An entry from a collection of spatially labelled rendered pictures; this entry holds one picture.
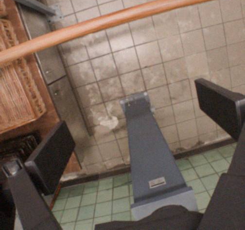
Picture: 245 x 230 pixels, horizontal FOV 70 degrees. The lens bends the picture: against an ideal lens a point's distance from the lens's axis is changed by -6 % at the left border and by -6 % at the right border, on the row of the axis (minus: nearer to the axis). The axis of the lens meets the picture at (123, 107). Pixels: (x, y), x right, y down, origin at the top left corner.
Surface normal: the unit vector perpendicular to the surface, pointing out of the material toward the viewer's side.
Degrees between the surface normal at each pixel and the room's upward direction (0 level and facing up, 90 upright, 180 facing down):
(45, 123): 0
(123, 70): 0
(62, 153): 89
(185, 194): 0
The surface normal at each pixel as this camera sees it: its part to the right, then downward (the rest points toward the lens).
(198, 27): 0.02, 0.31
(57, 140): 0.95, -0.29
